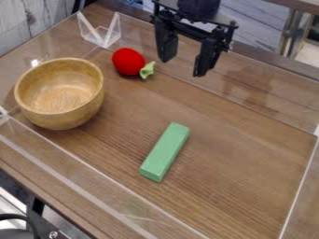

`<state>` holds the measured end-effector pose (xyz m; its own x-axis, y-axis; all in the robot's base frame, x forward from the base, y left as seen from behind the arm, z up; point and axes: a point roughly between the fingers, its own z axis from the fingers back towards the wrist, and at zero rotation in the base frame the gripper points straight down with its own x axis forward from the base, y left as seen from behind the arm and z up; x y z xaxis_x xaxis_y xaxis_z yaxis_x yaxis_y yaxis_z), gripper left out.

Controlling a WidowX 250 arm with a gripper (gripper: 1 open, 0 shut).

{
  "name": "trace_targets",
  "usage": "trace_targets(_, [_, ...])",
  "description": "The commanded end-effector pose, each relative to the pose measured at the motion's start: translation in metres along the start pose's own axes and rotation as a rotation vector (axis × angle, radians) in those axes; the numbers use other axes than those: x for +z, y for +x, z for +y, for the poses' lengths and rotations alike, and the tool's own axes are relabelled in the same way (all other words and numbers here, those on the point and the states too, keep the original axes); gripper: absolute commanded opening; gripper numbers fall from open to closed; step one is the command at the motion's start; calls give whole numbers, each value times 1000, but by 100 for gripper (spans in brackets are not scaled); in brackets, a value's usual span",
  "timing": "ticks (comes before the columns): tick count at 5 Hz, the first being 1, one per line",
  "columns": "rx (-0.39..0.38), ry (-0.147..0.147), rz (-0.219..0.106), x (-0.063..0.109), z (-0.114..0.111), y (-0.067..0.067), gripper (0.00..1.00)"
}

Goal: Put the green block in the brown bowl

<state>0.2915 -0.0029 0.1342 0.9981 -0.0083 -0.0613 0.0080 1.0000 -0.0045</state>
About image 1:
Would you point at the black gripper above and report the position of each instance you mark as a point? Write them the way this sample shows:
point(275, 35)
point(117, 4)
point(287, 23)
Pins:
point(196, 19)

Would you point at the green rectangular block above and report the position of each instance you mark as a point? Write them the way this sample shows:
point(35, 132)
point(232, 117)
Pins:
point(162, 156)

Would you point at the brown wooden bowl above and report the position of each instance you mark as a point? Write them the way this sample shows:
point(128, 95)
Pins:
point(60, 93)

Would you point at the red plush strawberry toy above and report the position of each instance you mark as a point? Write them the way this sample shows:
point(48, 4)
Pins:
point(131, 64)

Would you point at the metal table leg background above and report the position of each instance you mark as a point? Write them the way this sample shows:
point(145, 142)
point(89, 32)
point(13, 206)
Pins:
point(295, 32)

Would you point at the clear acrylic corner bracket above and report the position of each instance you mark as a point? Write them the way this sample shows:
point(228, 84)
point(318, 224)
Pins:
point(101, 36)

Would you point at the black table leg bracket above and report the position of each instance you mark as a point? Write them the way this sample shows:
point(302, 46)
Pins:
point(47, 231)

